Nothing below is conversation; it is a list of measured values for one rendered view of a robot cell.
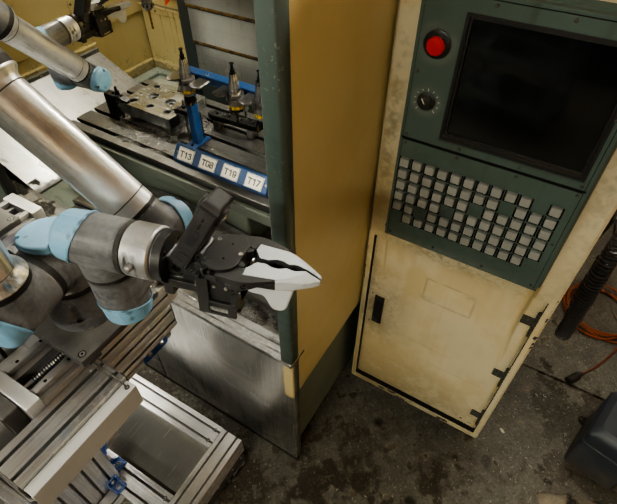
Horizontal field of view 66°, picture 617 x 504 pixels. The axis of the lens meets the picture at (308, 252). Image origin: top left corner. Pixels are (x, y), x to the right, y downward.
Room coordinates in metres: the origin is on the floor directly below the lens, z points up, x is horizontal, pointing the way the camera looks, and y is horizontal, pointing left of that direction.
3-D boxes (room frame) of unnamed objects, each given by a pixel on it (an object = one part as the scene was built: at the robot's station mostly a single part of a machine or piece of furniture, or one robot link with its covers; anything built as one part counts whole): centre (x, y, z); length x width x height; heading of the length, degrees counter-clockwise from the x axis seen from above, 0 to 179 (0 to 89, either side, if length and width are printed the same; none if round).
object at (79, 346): (0.65, 0.51, 1.13); 0.36 x 0.22 x 0.06; 149
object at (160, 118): (1.92, 0.64, 0.96); 0.29 x 0.23 x 0.05; 59
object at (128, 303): (0.48, 0.28, 1.46); 0.11 x 0.08 x 0.11; 164
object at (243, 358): (1.29, 0.92, 0.40); 2.08 x 0.07 x 0.80; 59
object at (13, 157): (2.18, 1.15, 0.75); 0.89 x 0.67 x 0.26; 149
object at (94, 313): (0.66, 0.50, 1.21); 0.15 x 0.15 x 0.10
